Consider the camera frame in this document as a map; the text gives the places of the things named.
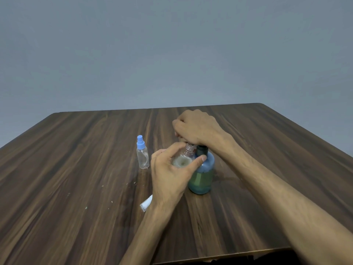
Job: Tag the blue-capped small spray bottle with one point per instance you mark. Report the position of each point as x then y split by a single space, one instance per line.
143 158

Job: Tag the person's right hand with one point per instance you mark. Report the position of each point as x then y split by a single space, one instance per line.
201 128

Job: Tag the person's right forearm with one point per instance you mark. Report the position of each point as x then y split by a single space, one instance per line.
286 198

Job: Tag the white spray cap with tube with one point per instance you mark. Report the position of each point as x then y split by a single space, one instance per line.
146 204

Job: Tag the clear small bottle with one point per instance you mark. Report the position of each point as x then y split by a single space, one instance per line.
184 158

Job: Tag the person's left hand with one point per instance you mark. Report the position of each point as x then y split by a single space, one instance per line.
168 183

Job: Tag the blue green pump bottle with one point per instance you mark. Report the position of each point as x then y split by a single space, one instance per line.
202 177

